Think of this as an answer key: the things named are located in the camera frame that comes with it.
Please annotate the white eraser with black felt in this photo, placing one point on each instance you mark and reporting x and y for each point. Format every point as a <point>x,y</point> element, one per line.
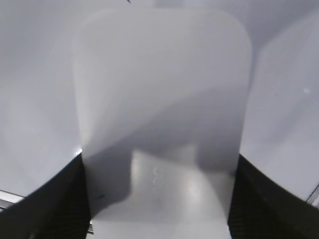
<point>161,97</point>

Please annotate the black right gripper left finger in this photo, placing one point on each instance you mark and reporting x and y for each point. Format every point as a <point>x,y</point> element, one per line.
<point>59,209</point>

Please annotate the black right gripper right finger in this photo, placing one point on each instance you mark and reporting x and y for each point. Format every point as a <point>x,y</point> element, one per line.
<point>261,209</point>

